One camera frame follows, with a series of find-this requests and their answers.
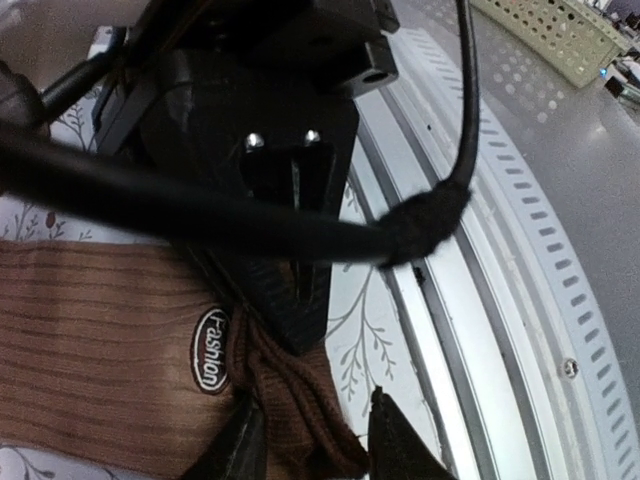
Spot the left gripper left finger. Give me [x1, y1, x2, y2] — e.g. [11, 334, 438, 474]
[179, 393, 267, 480]

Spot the floral table mat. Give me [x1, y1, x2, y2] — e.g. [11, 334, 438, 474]
[0, 0, 451, 480]

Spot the brown ribbed sock pair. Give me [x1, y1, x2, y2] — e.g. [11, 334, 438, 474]
[1, 241, 369, 479]

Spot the aluminium front rail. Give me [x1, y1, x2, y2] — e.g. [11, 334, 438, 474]
[344, 24, 640, 480]

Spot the right black cable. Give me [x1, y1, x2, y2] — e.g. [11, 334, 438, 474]
[0, 0, 484, 271]

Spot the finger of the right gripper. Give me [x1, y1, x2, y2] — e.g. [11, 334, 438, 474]
[169, 142, 345, 355]

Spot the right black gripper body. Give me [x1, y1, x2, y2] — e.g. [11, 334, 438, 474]
[93, 1, 399, 200]

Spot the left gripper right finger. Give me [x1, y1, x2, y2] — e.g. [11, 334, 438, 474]
[367, 386, 454, 480]

